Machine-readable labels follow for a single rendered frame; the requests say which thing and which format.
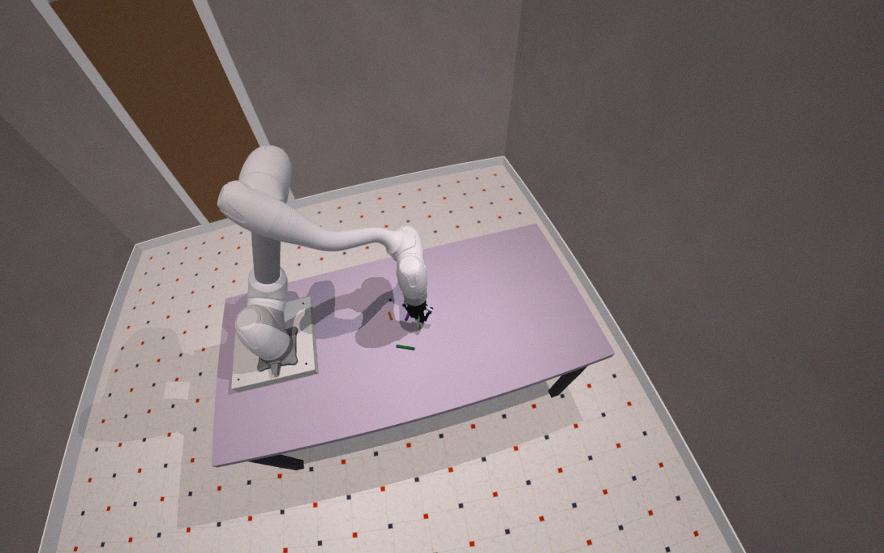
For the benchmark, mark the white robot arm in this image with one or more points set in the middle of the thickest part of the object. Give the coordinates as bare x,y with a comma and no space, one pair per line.
256,202

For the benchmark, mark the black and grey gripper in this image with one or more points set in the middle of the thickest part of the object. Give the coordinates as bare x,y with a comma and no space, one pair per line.
418,315

